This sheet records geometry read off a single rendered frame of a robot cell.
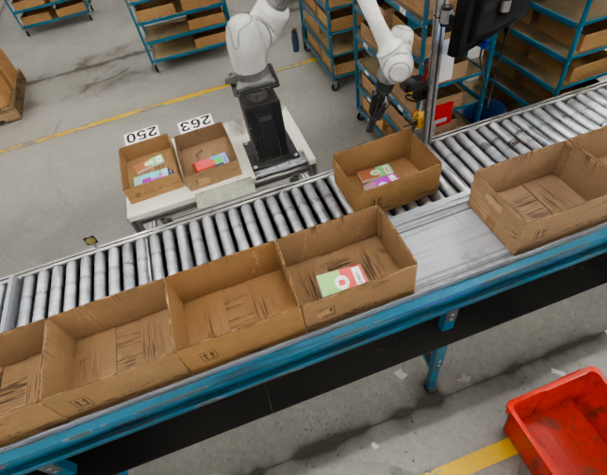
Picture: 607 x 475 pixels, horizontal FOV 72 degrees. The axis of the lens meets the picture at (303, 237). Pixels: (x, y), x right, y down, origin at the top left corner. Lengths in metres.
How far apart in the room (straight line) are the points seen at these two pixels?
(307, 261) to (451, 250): 0.53
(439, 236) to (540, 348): 1.06
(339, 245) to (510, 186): 0.73
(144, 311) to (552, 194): 1.60
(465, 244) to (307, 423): 1.17
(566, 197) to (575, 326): 0.94
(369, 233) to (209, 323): 0.67
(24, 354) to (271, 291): 0.88
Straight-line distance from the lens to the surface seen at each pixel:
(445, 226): 1.69
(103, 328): 1.67
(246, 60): 1.98
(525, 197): 1.85
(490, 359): 2.41
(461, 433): 2.24
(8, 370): 1.82
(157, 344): 1.54
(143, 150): 2.57
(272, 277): 1.55
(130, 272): 1.99
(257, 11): 2.10
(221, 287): 1.57
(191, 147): 2.51
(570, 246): 1.70
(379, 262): 1.54
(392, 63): 1.60
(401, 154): 2.15
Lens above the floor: 2.12
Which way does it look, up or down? 49 degrees down
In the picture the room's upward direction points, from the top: 12 degrees counter-clockwise
